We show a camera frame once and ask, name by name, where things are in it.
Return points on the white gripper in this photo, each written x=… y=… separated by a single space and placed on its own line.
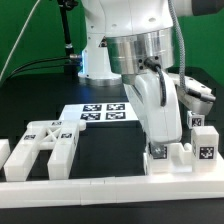
x=162 y=124

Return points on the white L-shaped fence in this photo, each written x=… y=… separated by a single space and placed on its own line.
x=112 y=190

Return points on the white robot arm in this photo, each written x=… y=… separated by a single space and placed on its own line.
x=145 y=46

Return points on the white tagged cube right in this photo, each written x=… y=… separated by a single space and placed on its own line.
x=194 y=119

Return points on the white marker base plate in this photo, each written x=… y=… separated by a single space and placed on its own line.
x=99 y=112

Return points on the white chair back frame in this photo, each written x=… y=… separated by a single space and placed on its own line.
x=59 y=136

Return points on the white chair seat block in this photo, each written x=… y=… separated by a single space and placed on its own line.
x=180 y=158

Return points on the white block at left edge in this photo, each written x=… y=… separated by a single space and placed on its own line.
x=4 y=151

